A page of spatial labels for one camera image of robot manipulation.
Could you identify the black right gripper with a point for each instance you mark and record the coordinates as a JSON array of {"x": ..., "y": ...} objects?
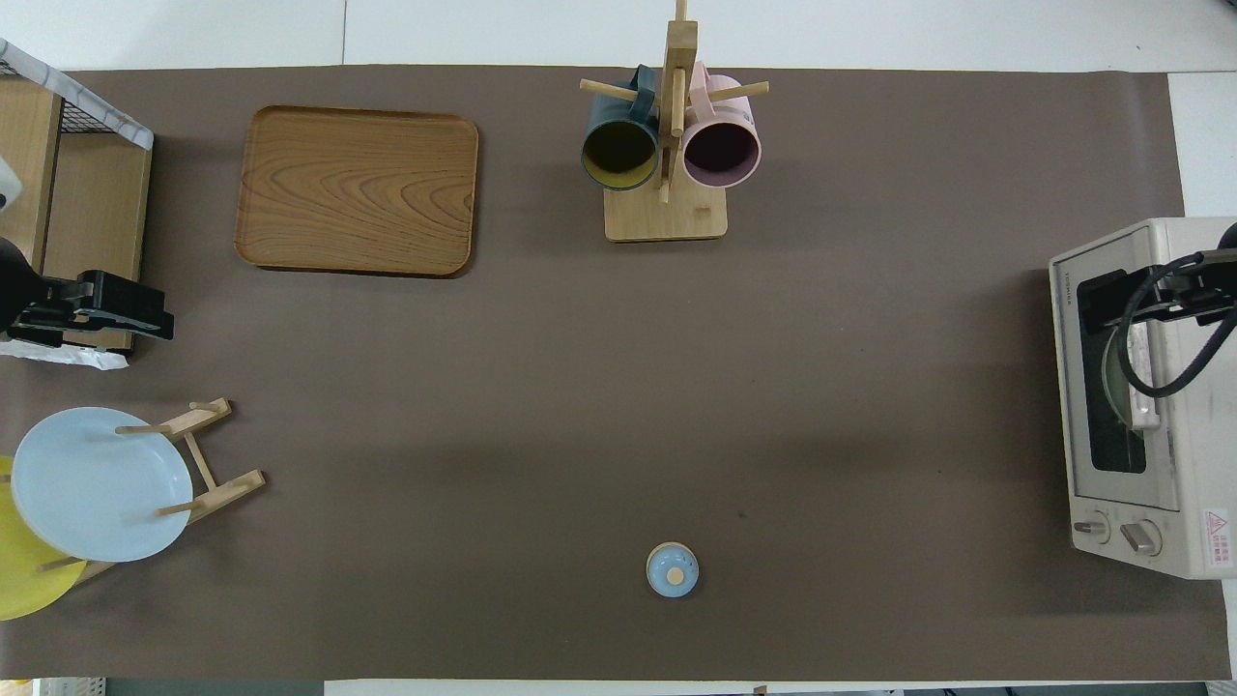
[{"x": 1191, "y": 290}]

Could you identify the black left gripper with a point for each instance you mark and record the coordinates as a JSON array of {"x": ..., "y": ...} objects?
[{"x": 116, "y": 304}]

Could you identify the pale green plate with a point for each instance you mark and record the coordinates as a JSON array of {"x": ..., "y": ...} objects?
[{"x": 1109, "y": 387}]

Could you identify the glass oven door metal frame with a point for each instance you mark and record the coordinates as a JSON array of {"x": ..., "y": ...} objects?
[{"x": 1071, "y": 387}]

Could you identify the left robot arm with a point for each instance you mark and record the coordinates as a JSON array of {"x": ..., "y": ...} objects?
[{"x": 14, "y": 280}]

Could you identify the cream toaster oven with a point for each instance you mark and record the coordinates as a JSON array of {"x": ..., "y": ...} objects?
[{"x": 1198, "y": 464}]

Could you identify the cream oven knob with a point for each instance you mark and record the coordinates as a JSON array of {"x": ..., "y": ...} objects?
[
  {"x": 1092, "y": 529},
  {"x": 1142, "y": 537}
]

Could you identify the white crumpled sheet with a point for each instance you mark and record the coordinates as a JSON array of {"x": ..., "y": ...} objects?
[{"x": 68, "y": 358}]

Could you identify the wooden stepped shelf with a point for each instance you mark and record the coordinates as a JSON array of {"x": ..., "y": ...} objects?
[{"x": 97, "y": 213}]

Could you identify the light blue plate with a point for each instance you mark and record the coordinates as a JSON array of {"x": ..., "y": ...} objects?
[{"x": 97, "y": 488}]

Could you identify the wooden plate rack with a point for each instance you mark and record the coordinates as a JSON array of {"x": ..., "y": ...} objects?
[{"x": 224, "y": 493}]

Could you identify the white rounded device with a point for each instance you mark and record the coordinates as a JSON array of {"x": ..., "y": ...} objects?
[{"x": 8, "y": 186}]

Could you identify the white patterned cloth liner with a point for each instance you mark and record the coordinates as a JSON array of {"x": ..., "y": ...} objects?
[{"x": 106, "y": 114}]

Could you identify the rectangular wooden tray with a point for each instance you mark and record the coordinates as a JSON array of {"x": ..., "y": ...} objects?
[{"x": 358, "y": 193}]

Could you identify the red warning sticker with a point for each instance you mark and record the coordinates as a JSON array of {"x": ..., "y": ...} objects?
[{"x": 1217, "y": 539}]

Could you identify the yellow plate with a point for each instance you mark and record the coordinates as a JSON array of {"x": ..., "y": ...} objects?
[{"x": 24, "y": 580}]

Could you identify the brown table mat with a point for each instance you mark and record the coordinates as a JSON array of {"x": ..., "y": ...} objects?
[{"x": 580, "y": 387}]

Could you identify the pink mug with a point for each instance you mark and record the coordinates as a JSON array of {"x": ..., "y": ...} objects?
[{"x": 721, "y": 155}]

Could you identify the dark teal mug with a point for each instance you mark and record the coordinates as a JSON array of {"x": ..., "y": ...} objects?
[{"x": 618, "y": 152}]

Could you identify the wooden mug tree stand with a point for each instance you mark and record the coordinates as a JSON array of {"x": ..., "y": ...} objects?
[{"x": 667, "y": 217}]

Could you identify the small blue lidded jar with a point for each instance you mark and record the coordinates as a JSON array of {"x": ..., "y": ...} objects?
[{"x": 672, "y": 570}]

